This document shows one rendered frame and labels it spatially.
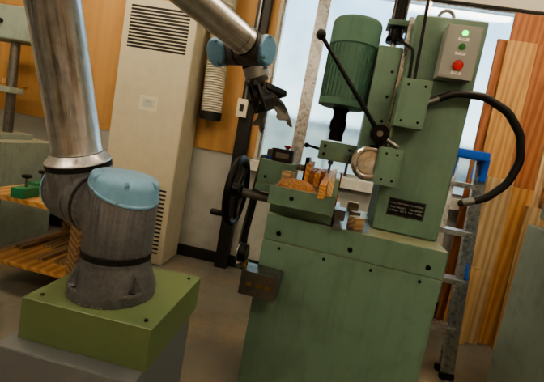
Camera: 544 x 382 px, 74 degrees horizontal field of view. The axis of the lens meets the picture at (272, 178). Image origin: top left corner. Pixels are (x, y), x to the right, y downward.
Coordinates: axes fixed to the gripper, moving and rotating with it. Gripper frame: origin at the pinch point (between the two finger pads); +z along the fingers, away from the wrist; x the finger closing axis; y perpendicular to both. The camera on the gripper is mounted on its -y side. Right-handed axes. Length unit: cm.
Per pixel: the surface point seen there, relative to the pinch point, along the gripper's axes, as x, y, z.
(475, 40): 65, -22, -12
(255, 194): -10.2, 11.4, 21.5
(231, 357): -42, 27, 97
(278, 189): 14.0, 25.0, 14.3
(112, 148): -161, -17, -5
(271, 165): -2.2, 6.4, 11.8
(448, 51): 58, -18, -11
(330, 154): 17.4, -4.5, 13.3
